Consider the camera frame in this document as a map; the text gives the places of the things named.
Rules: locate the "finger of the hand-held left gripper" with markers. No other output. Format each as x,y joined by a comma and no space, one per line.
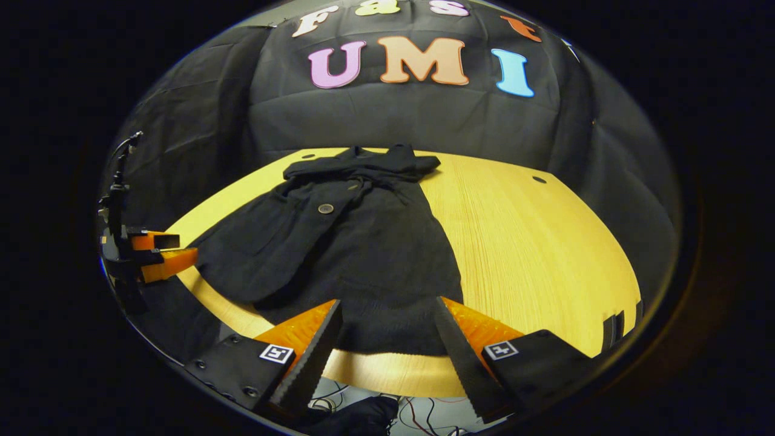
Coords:
154,241
169,264

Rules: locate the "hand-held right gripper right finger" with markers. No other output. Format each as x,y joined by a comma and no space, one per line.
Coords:
469,369

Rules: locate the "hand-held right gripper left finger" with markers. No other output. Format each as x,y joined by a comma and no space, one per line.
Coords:
309,363

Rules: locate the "black garment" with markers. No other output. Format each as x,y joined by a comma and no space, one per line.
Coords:
363,254

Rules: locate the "dark cloth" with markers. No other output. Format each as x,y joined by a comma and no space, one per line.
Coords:
351,419

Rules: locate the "black backdrop cloth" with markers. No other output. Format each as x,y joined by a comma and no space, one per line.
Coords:
424,115

